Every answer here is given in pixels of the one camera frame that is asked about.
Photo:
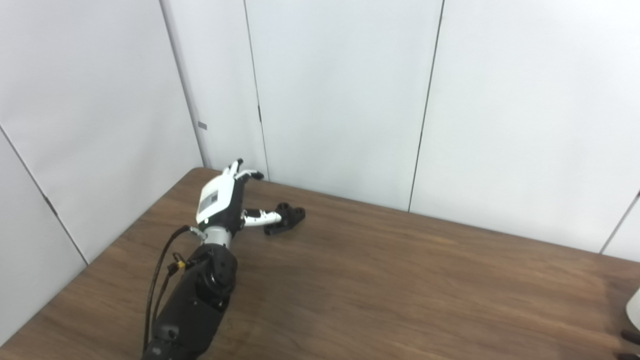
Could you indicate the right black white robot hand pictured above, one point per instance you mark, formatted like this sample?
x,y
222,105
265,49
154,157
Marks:
x,y
633,337

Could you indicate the round white plastic piece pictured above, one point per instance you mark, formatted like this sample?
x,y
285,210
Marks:
x,y
635,310

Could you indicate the black plastic holder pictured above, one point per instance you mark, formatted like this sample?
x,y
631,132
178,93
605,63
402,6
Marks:
x,y
290,219

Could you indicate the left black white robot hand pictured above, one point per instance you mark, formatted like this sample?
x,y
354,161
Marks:
x,y
217,197

